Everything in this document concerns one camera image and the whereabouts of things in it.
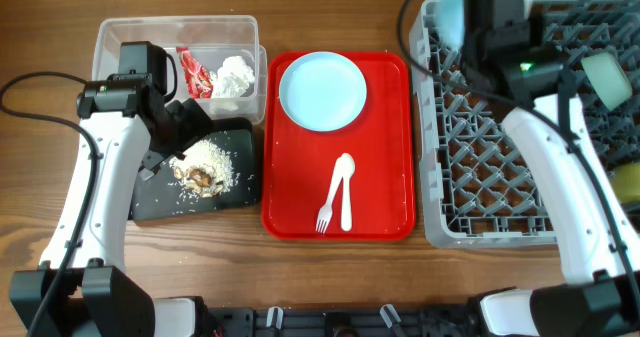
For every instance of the light blue bowl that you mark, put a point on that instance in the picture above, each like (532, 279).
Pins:
(449, 22)

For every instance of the food scraps and rice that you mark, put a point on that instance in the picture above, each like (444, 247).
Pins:
(206, 171)

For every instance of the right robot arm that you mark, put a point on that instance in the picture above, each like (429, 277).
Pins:
(506, 58)

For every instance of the yellow plastic cup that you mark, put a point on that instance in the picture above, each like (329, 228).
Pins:
(625, 182)

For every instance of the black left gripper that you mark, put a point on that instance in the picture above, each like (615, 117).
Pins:
(195, 123)

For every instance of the red snack wrapper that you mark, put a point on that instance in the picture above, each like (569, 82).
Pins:
(198, 79)

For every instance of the grey dishwasher rack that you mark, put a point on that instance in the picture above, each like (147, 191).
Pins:
(476, 189)

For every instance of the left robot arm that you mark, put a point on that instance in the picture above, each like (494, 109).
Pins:
(127, 123)

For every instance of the light blue plate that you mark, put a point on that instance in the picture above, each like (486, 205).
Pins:
(322, 91)

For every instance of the mint green bowl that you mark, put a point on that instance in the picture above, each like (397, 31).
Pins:
(608, 79)

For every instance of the white plastic spoon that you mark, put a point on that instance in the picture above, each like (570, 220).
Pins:
(349, 167)

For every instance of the white plastic fork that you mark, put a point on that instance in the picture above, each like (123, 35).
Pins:
(326, 211)

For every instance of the red serving tray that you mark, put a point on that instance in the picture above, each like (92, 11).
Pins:
(298, 163)

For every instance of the clear plastic waste bin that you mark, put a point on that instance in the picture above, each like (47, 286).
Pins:
(210, 38)

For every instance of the white tissue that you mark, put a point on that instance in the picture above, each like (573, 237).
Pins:
(233, 79)

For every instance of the black plastic tray bin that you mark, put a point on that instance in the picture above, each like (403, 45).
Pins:
(162, 195)

